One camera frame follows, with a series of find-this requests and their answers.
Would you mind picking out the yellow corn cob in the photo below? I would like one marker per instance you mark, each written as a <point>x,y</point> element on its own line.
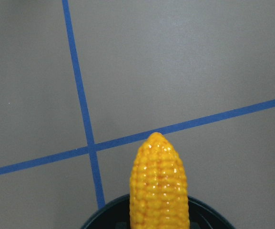
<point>158,187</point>

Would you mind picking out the dark blue saucepan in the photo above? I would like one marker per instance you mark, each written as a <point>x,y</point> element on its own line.
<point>115,215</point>

